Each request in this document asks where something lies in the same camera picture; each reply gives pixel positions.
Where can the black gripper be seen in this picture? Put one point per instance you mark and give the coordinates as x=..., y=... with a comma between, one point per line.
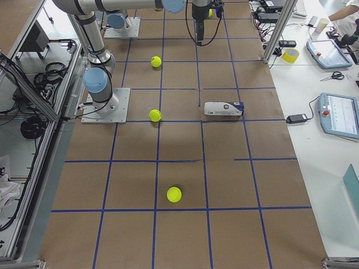
x=198, y=13

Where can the white blue tennis ball can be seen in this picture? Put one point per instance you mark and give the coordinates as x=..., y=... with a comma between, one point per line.
x=220, y=108

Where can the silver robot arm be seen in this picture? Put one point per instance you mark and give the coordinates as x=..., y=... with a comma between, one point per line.
x=119, y=20
x=98, y=78

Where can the tennis ball between arm bases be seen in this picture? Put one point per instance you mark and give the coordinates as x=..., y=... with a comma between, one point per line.
x=156, y=61

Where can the yellow tape roll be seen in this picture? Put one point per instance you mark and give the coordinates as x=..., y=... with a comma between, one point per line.
x=290, y=55

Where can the paper cup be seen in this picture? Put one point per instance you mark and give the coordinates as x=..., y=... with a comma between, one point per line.
x=322, y=24

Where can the far blue teach pendant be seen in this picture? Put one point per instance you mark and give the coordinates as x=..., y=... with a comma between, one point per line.
x=327, y=54

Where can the blue teach pendant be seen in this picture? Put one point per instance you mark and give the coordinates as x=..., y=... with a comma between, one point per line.
x=338, y=115
x=327, y=54

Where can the black power adapter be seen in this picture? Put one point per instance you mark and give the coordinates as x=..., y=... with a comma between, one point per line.
x=296, y=118

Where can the near blue teach pendant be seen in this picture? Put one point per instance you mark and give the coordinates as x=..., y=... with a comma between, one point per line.
x=338, y=115

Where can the crumpled white cloth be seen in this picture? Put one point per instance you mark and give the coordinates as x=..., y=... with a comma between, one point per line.
x=9, y=190

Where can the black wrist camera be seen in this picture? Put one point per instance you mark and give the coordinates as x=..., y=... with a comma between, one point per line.
x=218, y=7

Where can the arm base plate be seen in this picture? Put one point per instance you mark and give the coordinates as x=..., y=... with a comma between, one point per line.
x=132, y=32
x=120, y=106

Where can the aluminium frame post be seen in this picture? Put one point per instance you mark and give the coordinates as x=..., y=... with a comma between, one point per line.
x=278, y=30

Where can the black handled scissors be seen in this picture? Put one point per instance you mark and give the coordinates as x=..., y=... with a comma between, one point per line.
x=336, y=75

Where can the tennis ball nearest camera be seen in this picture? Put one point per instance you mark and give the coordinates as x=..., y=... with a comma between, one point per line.
x=174, y=194

